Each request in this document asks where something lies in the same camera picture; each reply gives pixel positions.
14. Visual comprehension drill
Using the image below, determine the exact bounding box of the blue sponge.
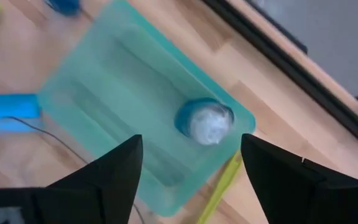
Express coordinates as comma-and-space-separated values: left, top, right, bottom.
0, 93, 42, 135

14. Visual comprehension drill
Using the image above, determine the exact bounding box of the clear plastic bin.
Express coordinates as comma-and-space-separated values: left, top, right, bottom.
0, 99, 167, 224

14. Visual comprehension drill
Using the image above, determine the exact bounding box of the black aluminium table frame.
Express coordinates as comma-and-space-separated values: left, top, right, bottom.
202, 0, 358, 155

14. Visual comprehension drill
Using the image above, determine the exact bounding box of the blue dish soap bottle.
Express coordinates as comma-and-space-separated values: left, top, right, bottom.
174, 97, 236, 146
44, 0, 83, 17

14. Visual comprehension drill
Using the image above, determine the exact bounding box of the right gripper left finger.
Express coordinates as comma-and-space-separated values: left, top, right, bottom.
32, 134, 144, 224

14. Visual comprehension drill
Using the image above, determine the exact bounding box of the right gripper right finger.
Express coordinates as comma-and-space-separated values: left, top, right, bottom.
240, 133, 328, 224

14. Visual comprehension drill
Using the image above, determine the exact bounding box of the teal plastic bin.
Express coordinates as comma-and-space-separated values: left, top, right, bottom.
37, 0, 257, 218

